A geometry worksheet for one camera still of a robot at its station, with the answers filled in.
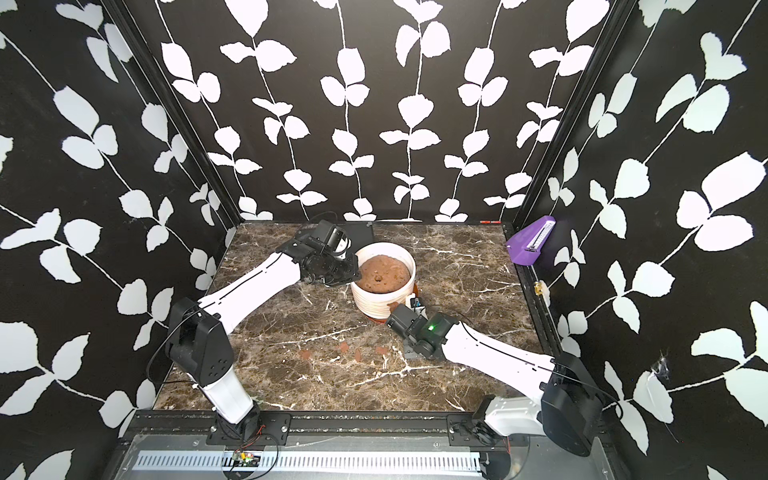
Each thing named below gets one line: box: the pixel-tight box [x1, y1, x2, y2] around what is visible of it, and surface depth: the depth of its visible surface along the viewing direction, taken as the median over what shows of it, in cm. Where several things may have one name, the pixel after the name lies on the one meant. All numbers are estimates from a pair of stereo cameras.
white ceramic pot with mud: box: [351, 242, 419, 323], surface depth 92 cm
